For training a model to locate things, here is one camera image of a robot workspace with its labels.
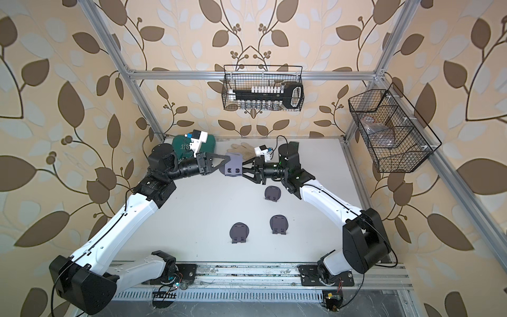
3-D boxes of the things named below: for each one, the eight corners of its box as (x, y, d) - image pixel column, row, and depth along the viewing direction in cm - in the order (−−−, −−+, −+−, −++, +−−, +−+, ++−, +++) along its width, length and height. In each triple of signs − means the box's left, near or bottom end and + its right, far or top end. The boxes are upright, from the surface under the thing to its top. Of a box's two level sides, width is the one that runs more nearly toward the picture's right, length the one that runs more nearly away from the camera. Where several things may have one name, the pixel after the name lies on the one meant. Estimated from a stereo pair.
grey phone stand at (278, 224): (269, 234, 86) (270, 233, 85) (269, 216, 92) (269, 214, 90) (288, 234, 86) (289, 233, 85) (287, 216, 92) (287, 214, 90)
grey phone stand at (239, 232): (229, 243, 84) (228, 241, 82) (230, 224, 89) (230, 222, 88) (248, 243, 84) (248, 241, 82) (249, 224, 89) (249, 222, 88)
